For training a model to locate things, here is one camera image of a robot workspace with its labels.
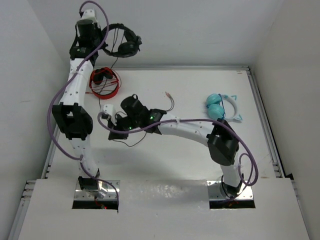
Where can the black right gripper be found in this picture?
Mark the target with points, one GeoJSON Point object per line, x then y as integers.
{"type": "Point", "coordinates": [118, 126]}

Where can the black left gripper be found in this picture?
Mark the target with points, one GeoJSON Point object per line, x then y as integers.
{"type": "Point", "coordinates": [97, 30]}

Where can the black over-ear headphones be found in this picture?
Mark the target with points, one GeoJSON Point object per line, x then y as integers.
{"type": "Point", "coordinates": [126, 49]}

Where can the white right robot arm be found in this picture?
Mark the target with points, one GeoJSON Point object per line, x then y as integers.
{"type": "Point", "coordinates": [222, 145]}

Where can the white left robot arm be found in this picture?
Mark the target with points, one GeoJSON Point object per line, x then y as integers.
{"type": "Point", "coordinates": [70, 114]}

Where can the red headphones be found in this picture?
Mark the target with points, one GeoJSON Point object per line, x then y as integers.
{"type": "Point", "coordinates": [104, 83]}

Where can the teal cat-ear headphones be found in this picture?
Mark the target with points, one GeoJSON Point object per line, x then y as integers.
{"type": "Point", "coordinates": [216, 110]}

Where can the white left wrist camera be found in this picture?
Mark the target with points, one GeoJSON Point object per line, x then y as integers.
{"type": "Point", "coordinates": [89, 14]}

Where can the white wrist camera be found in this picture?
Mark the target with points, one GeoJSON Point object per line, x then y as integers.
{"type": "Point", "coordinates": [108, 112]}
{"type": "Point", "coordinates": [89, 14]}

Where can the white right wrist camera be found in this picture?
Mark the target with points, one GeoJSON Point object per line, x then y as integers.
{"type": "Point", "coordinates": [108, 112]}

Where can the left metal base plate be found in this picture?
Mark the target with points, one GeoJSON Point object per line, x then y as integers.
{"type": "Point", "coordinates": [104, 192]}

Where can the metal base plate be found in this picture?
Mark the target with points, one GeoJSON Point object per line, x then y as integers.
{"type": "Point", "coordinates": [104, 192]}
{"type": "Point", "coordinates": [217, 191]}

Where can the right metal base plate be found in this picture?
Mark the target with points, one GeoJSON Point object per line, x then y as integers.
{"type": "Point", "coordinates": [217, 191]}

